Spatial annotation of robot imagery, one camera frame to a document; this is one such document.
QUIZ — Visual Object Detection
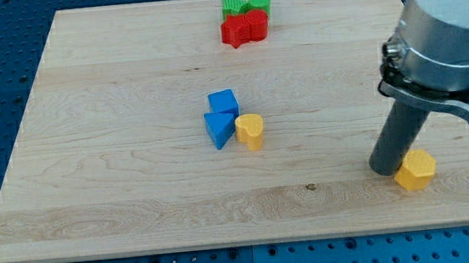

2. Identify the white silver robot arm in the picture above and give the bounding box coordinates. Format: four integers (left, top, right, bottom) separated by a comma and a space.
379, 0, 469, 126

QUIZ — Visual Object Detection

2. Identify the yellow heart block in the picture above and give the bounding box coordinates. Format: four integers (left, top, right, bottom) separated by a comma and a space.
234, 114, 264, 151

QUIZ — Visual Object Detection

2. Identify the yellow hexagon block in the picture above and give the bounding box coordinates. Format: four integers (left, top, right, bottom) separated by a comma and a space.
394, 149, 437, 191

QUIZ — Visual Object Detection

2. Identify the blue triangle block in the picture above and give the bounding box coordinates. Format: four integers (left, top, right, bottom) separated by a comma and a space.
204, 112, 235, 150

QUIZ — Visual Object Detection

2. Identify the blue cube block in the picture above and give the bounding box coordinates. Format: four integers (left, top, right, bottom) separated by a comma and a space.
208, 88, 240, 118

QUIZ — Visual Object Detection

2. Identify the light wooden board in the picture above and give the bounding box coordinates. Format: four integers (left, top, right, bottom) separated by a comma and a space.
0, 0, 469, 263

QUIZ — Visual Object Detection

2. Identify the red star block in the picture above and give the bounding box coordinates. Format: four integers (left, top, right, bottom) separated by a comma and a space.
221, 14, 250, 48

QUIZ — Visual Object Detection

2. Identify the red cylinder block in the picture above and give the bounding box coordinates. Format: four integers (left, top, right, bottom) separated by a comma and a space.
244, 8, 269, 42

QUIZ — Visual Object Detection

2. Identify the green star block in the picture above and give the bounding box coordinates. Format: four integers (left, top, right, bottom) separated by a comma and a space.
221, 0, 248, 20

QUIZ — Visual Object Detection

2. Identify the green cylinder block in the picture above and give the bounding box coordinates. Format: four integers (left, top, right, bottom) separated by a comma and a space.
247, 0, 271, 16

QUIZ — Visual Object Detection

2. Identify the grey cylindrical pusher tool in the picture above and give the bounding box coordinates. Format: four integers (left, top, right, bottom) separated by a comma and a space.
368, 100, 429, 176

